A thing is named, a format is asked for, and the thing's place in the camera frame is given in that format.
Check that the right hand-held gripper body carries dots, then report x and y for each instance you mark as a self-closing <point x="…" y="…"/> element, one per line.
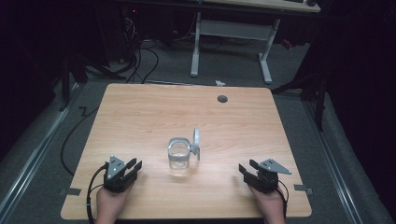
<point x="264" y="182"/>

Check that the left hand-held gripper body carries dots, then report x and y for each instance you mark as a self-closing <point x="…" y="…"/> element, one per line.
<point x="115" y="182"/>

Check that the clear glass jar with hinged lid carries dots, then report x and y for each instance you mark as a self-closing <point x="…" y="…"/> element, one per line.
<point x="179" y="154"/>

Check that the person's right hand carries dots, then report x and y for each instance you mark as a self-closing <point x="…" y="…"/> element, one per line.
<point x="272" y="207"/>

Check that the grey tape strip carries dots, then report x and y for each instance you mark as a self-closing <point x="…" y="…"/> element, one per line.
<point x="71" y="191"/>
<point x="302" y="188"/>

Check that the white crumpled paper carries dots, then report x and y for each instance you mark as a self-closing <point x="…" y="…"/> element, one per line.
<point x="220" y="83"/>

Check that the dark metal stand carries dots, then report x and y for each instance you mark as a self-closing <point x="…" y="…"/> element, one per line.
<point x="311" y="87"/>
<point x="67" y="81"/>

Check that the desk with white metal legs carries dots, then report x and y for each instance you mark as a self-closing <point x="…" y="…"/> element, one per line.
<point x="232" y="29"/>

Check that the metal floor rail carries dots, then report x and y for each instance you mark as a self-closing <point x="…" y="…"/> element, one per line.
<point x="333" y="165"/>
<point x="34" y="155"/>

